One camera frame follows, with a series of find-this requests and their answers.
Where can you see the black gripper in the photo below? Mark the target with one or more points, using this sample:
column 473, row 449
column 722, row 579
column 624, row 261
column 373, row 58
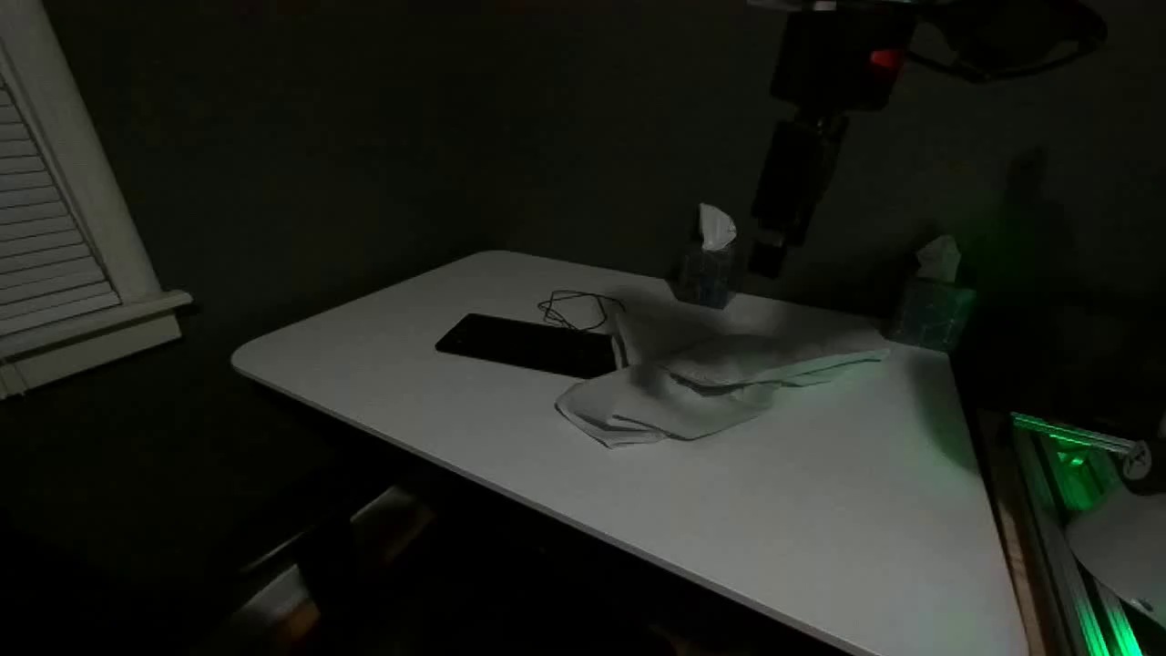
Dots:
column 799, row 167

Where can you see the black flat phone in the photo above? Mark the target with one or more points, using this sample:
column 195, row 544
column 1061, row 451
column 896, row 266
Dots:
column 528, row 345

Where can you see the grey tissue box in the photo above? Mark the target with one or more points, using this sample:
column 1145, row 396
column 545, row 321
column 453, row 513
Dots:
column 703, row 274

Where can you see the white window blinds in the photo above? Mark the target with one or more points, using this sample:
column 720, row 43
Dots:
column 114, row 319

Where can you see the white window blind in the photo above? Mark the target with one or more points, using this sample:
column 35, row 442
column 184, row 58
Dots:
column 37, row 232

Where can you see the white cloth towel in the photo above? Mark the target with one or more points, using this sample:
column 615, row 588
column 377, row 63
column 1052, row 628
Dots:
column 697, row 364

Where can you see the dark robot arm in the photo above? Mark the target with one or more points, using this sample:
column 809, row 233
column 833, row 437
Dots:
column 834, row 51

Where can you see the dark wooden chair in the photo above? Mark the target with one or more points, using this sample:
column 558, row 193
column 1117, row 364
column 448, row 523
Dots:
column 305, row 569

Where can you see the green lit equipment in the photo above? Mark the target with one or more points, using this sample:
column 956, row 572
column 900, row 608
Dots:
column 1067, row 461

